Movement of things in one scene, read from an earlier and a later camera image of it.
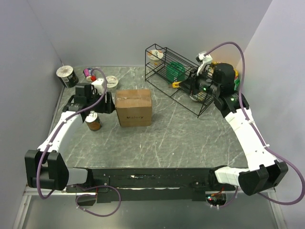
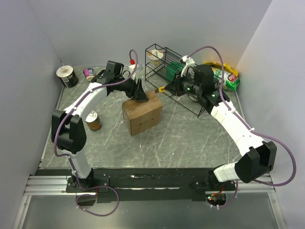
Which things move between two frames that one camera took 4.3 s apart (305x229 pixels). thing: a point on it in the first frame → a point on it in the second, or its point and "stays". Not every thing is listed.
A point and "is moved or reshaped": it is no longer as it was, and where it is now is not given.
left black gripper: (108, 107) → (137, 91)
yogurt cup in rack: (154, 56) stays
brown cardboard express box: (134, 107) is moved or reshaped
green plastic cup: (175, 71) stays
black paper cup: (67, 77) stays
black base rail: (112, 185) stays
